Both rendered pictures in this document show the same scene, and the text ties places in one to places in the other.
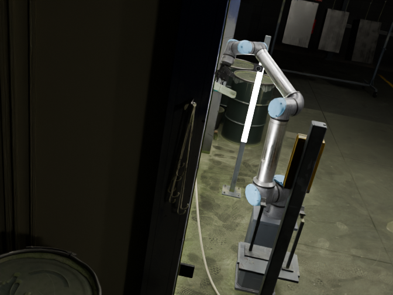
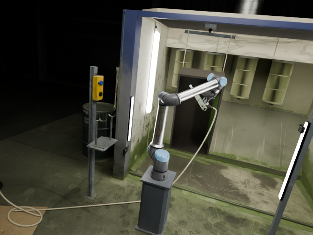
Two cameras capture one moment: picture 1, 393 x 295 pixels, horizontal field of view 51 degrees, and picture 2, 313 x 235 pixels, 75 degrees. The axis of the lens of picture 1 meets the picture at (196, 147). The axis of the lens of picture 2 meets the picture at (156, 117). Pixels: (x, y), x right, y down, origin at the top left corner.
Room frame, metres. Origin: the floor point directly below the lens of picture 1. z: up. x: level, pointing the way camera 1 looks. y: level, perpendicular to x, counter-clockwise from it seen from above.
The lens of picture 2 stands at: (2.79, -2.47, 1.87)
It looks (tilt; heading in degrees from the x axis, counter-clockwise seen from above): 18 degrees down; 102
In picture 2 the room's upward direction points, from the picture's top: 7 degrees clockwise
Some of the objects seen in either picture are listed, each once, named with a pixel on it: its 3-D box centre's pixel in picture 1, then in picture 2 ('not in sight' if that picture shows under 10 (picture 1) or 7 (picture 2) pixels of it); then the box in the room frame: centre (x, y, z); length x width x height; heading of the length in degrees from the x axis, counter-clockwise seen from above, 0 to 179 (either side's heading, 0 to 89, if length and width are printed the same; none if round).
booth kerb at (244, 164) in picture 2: not in sight; (219, 158); (3.30, 1.19, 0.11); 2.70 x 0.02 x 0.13; 177
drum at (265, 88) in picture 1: (247, 107); not in sight; (5.30, -0.59, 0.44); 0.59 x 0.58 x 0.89; 11
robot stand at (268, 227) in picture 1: (264, 247); (155, 200); (2.49, -0.63, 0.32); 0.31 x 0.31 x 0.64; 87
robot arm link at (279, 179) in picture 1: (280, 189); (160, 159); (2.49, -0.62, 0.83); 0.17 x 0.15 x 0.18; 124
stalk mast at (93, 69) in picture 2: (271, 274); (91, 137); (1.62, -0.48, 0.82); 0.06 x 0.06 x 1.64; 87
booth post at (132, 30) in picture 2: (176, 181); (125, 104); (1.79, 0.07, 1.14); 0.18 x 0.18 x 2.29; 87
